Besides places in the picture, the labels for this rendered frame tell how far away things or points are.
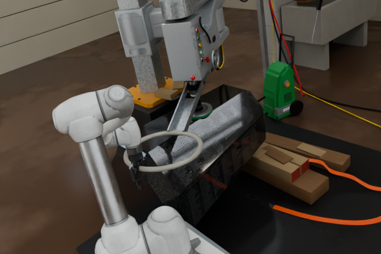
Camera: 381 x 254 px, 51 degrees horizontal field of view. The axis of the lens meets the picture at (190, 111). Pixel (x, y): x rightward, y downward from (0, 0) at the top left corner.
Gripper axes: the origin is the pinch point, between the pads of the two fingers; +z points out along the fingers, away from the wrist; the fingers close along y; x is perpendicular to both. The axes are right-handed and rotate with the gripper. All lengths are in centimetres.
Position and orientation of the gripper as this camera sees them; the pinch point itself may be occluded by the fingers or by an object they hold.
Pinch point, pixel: (142, 182)
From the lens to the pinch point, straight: 237.0
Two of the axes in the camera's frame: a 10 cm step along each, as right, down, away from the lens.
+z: 1.4, 9.0, 4.1
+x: -8.2, -1.2, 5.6
